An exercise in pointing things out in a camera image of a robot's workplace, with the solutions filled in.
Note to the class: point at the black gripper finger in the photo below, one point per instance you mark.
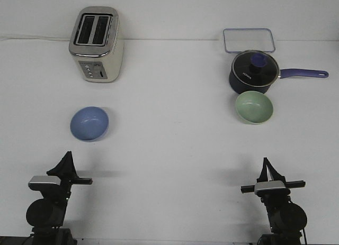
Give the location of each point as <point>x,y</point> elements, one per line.
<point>65,169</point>
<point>263,175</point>
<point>273,173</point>

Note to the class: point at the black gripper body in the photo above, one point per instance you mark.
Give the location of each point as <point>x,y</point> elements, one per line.
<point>279,195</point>
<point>67,180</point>

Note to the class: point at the blue bowl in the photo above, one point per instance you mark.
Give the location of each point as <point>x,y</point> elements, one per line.
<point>89,124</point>

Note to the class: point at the green bowl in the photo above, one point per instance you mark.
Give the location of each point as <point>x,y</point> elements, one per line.
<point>253,107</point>

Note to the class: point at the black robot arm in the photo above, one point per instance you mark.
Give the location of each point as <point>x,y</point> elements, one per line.
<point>287,220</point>
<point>46,215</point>

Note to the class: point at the dark blue saucepan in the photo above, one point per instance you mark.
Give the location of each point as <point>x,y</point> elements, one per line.
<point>240,87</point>

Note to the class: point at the glass pot lid blue knob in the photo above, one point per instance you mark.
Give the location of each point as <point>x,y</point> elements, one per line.
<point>255,68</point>

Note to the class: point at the silver cream two-slot toaster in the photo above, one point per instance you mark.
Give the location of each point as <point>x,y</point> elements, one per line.
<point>97,45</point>

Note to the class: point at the clear plastic container lid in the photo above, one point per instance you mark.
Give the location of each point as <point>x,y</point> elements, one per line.
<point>237,40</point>

